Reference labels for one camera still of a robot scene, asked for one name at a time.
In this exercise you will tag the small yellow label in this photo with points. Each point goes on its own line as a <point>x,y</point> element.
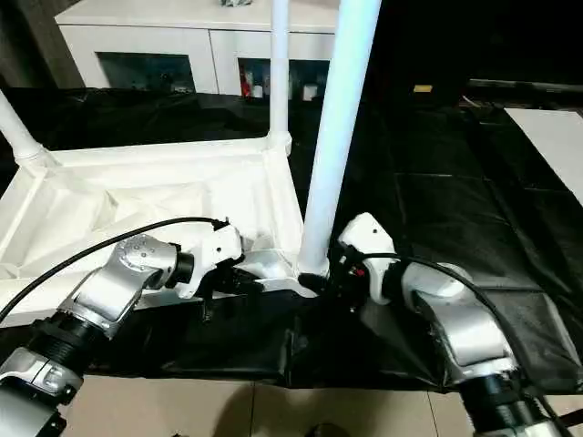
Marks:
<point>422,88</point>

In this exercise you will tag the dark object on cabinet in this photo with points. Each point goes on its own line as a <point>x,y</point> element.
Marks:
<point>234,3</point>

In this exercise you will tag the white cabinet with glass doors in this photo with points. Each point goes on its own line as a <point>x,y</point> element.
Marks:
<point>136,32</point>

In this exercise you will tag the black plastic mat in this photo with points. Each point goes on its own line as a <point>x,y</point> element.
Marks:
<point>455,205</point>

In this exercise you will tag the black metal stand leg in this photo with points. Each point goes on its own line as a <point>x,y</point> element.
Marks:
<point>574,416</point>

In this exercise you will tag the white plastic table leg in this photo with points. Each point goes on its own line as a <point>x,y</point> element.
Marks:
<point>279,68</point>
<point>16,127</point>
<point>337,114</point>

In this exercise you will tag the small white cup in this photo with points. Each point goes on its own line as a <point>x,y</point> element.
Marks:
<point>309,92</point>

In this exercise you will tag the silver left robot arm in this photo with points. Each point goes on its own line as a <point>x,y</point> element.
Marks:
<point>114,282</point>

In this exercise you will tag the white flat board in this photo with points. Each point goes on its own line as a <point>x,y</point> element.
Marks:
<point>546,141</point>

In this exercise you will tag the black horizontal bar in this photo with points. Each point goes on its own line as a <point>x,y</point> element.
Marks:
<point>524,84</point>

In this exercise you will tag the white plastic table top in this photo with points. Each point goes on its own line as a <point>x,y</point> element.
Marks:
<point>136,182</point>

